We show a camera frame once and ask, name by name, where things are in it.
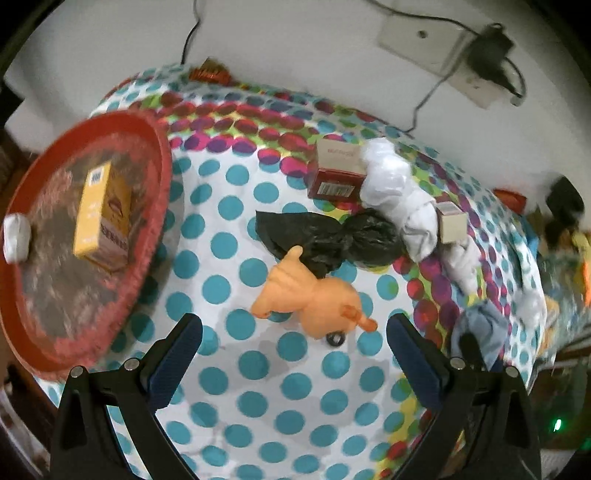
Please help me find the black wall cable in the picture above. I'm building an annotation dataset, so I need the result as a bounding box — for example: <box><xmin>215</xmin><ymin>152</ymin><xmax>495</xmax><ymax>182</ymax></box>
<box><xmin>178</xmin><ymin>0</ymin><xmax>204</xmax><ymax>65</ymax></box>
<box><xmin>369</xmin><ymin>0</ymin><xmax>490</xmax><ymax>38</ymax></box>

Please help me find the yellow cardboard box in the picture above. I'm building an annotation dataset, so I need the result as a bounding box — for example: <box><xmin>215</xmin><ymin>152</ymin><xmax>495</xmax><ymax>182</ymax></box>
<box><xmin>73</xmin><ymin>161</ymin><xmax>134</xmax><ymax>273</ymax></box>

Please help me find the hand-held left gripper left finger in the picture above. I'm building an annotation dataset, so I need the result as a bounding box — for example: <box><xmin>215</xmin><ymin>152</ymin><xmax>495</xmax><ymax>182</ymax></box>
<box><xmin>50</xmin><ymin>313</ymin><xmax>204</xmax><ymax>480</ymax></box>

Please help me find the white knotted plastic bag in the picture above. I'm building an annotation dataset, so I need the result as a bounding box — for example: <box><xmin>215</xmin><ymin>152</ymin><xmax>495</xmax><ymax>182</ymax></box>
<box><xmin>359</xmin><ymin>137</ymin><xmax>439</xmax><ymax>261</ymax></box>

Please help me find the orange plush toy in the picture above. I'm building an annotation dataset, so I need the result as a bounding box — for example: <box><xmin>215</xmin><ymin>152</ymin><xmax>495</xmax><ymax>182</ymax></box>
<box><xmin>250</xmin><ymin>246</ymin><xmax>378</xmax><ymax>341</ymax></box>

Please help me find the black object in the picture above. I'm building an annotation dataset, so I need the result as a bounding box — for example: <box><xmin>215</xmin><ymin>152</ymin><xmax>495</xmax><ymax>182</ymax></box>
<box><xmin>545</xmin><ymin>176</ymin><xmax>585</xmax><ymax>236</ymax></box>

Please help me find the polka dot table cloth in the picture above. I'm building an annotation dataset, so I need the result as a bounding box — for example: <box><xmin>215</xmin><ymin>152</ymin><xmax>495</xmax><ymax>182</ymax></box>
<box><xmin>32</xmin><ymin>65</ymin><xmax>548</xmax><ymax>480</ymax></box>

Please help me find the white wall socket plate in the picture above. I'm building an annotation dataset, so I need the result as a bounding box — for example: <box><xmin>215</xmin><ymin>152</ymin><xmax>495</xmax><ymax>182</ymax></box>
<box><xmin>379</xmin><ymin>9</ymin><xmax>509</xmax><ymax>109</ymax></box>

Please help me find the red cardboard box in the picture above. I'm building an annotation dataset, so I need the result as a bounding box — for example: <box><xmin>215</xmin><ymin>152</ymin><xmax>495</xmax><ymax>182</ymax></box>
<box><xmin>307</xmin><ymin>138</ymin><xmax>366</xmax><ymax>201</ymax></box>

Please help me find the small beige box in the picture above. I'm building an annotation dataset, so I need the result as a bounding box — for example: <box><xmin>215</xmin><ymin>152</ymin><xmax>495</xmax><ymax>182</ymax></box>
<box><xmin>434</xmin><ymin>202</ymin><xmax>468</xmax><ymax>244</ymax></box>

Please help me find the black charger cable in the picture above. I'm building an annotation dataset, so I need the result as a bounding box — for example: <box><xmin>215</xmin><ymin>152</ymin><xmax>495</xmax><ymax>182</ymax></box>
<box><xmin>409</xmin><ymin>58</ymin><xmax>527</xmax><ymax>134</ymax></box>

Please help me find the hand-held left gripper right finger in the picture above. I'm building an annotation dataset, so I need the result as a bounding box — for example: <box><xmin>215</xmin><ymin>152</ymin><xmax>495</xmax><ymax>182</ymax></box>
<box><xmin>386</xmin><ymin>313</ymin><xmax>542</xmax><ymax>480</ymax></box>

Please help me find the black charger adapter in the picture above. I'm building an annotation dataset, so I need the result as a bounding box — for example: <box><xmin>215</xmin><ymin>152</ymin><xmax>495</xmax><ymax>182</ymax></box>
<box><xmin>464</xmin><ymin>25</ymin><xmax>515</xmax><ymax>86</ymax></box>

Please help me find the black plastic bag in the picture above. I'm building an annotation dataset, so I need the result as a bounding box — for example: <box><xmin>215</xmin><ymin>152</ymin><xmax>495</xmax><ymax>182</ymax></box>
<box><xmin>255</xmin><ymin>208</ymin><xmax>403</xmax><ymax>279</ymax></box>

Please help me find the round red tray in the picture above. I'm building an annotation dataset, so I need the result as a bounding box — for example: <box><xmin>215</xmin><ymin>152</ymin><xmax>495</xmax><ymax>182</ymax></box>
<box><xmin>0</xmin><ymin>112</ymin><xmax>174</xmax><ymax>380</ymax></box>

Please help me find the orange packet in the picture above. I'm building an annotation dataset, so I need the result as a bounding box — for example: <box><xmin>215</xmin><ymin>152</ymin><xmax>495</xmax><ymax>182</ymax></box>
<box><xmin>492</xmin><ymin>188</ymin><xmax>528</xmax><ymax>213</ymax></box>

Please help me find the light blue cloth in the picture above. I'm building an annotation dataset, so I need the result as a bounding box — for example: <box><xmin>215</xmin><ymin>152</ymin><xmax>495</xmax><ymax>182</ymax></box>
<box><xmin>450</xmin><ymin>302</ymin><xmax>509</xmax><ymax>370</ymax></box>

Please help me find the orange snack wrapper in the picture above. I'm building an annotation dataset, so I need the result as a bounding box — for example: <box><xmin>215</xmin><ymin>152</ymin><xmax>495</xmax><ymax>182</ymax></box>
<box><xmin>190</xmin><ymin>58</ymin><xmax>230</xmax><ymax>85</ymax></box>

